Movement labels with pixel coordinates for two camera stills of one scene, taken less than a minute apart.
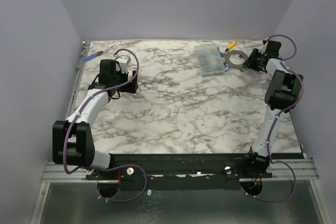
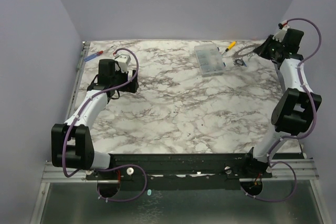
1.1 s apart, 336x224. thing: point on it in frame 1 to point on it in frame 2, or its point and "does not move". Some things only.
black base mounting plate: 175,171 does not move
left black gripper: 131,86 does not move
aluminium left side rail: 80,67 does not move
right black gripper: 252,60 to 266,48
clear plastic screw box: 209,60 does not move
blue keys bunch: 227,67 to 240,61
